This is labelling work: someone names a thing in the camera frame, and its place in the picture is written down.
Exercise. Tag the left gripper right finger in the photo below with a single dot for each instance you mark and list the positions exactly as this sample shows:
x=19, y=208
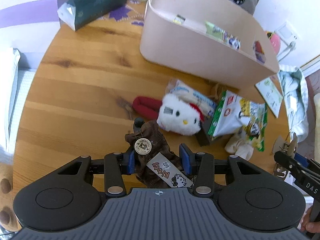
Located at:
x=200, y=167

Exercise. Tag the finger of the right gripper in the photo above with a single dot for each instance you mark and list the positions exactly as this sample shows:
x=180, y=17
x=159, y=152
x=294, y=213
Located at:
x=295, y=164

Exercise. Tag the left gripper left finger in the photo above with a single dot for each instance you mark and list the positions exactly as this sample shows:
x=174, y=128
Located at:
x=116, y=165

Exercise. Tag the brown plush keychain with tag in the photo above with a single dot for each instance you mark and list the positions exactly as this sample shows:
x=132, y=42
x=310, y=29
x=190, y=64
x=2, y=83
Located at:
x=156, y=166

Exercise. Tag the cream cloth scrunchie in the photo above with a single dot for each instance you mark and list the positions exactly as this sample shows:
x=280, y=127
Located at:
x=237, y=145

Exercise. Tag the white kitty plush toy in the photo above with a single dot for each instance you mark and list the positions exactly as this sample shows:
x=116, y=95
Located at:
x=171, y=113

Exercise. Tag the clear white snack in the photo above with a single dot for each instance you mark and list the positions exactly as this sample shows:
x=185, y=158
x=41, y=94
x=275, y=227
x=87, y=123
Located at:
x=189, y=95

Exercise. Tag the white green snack bag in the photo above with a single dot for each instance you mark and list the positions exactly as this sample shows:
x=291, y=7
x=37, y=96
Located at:
x=233, y=113

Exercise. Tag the small black box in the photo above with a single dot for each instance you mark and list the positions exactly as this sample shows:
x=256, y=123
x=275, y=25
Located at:
x=202, y=136

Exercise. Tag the green leaf face mask sachet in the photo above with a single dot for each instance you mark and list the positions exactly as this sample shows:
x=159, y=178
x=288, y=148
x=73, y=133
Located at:
x=270, y=94

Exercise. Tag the light blue striped cloth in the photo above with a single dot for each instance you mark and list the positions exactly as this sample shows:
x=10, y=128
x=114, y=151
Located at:
x=296, y=98

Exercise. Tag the pink burger toy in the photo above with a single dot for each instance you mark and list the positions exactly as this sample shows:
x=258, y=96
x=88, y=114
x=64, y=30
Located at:
x=275, y=41

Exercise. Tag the green panda snack bag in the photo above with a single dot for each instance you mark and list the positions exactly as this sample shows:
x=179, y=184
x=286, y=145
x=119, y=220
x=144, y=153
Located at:
x=223, y=36

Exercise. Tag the beige plastic storage bin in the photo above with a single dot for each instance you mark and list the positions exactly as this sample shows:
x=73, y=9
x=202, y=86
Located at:
x=188, y=48

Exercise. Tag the blue stick snack packet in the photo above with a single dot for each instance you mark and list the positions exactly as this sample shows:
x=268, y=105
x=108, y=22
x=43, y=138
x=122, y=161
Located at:
x=179, y=19

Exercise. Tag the purple flower table mat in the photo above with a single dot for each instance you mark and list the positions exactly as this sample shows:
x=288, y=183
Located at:
x=133, y=12

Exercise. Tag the dark green tissue pack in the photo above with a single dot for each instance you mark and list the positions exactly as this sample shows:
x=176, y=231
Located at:
x=78, y=13

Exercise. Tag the white wall socket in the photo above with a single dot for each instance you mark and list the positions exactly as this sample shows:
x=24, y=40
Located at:
x=287, y=33

